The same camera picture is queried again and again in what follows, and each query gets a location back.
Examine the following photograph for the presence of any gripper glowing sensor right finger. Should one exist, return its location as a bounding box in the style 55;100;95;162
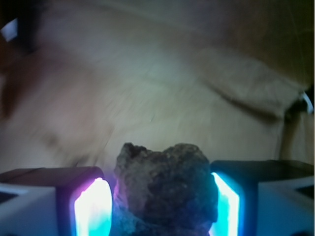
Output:
209;160;315;236

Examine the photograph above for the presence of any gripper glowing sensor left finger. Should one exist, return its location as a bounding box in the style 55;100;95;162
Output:
0;167;113;236

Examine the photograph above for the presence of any brown grey rock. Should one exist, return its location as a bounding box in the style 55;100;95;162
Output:
113;143;219;236

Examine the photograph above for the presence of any brown paper bag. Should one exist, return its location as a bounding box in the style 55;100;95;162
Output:
0;0;315;172

